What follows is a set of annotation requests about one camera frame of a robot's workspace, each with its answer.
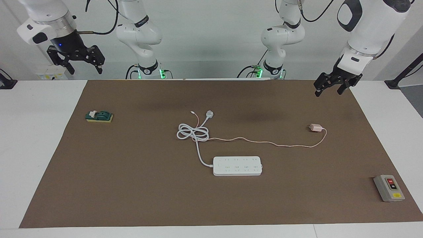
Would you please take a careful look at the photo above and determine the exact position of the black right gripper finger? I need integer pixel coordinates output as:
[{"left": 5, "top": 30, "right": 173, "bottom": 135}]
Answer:
[
  {"left": 47, "top": 46, "right": 75, "bottom": 75},
  {"left": 87, "top": 45, "right": 105, "bottom": 74}
]

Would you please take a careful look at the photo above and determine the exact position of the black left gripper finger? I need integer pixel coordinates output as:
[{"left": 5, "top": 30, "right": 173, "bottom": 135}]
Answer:
[
  {"left": 314, "top": 73, "right": 336, "bottom": 97},
  {"left": 337, "top": 79, "right": 356, "bottom": 95}
]

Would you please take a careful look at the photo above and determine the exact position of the pink charging cable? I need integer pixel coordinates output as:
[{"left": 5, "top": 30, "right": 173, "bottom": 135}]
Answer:
[{"left": 190, "top": 111, "right": 327, "bottom": 148}]

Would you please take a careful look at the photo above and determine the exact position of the white power strip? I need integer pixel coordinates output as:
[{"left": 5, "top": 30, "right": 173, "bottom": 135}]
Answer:
[{"left": 212, "top": 156, "right": 263, "bottom": 177}]

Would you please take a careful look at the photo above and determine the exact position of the white box with yellow labels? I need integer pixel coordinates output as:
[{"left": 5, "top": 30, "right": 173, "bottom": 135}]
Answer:
[{"left": 36, "top": 66, "right": 68, "bottom": 80}]

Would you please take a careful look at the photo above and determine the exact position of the black clamp stand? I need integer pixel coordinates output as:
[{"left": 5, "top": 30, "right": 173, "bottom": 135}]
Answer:
[
  {"left": 384, "top": 53, "right": 423, "bottom": 90},
  {"left": 0, "top": 69, "right": 18, "bottom": 90}
]

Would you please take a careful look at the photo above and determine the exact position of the green circuit board module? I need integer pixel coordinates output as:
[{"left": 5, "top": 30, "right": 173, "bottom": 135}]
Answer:
[{"left": 85, "top": 110, "right": 113, "bottom": 123}]

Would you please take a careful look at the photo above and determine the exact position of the brown table mat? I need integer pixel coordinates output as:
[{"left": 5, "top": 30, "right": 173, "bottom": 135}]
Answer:
[{"left": 19, "top": 79, "right": 423, "bottom": 228}]

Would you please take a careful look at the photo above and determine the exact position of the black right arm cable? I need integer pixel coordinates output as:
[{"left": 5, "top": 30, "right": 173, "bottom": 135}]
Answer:
[{"left": 77, "top": 0, "right": 119, "bottom": 35}]

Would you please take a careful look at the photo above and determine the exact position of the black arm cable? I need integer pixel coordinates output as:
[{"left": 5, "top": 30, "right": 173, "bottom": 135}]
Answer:
[
  {"left": 77, "top": 0, "right": 119, "bottom": 35},
  {"left": 297, "top": 0, "right": 341, "bottom": 23}
]

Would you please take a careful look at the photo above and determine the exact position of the black base cable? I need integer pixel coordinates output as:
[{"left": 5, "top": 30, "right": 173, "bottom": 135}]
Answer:
[
  {"left": 126, "top": 64, "right": 141, "bottom": 80},
  {"left": 236, "top": 64, "right": 265, "bottom": 79}
]

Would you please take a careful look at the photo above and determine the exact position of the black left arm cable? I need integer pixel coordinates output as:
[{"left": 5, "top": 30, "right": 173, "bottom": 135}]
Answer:
[{"left": 297, "top": 0, "right": 341, "bottom": 23}]

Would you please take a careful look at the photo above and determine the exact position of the grey on-off switch box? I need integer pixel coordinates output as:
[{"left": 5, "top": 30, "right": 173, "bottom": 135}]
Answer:
[{"left": 373, "top": 175, "right": 405, "bottom": 202}]

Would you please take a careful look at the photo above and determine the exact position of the white power strip cord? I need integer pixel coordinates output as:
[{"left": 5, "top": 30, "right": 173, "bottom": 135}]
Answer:
[{"left": 176, "top": 111, "right": 214, "bottom": 167}]

